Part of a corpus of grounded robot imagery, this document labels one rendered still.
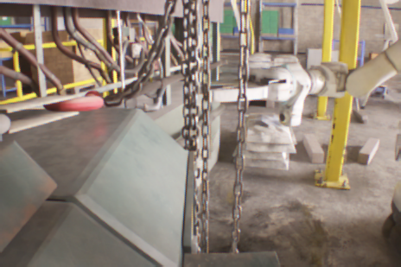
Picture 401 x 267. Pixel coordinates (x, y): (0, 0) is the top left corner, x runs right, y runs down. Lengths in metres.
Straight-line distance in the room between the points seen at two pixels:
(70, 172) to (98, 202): 0.04
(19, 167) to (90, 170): 0.06
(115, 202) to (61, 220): 0.06
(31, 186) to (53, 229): 0.04
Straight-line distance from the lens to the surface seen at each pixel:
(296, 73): 0.63
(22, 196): 0.20
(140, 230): 0.23
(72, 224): 0.19
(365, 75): 0.73
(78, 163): 0.26
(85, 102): 0.37
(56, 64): 5.16
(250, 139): 2.22
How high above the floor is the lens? 0.94
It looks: 16 degrees down
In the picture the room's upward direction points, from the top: straight up
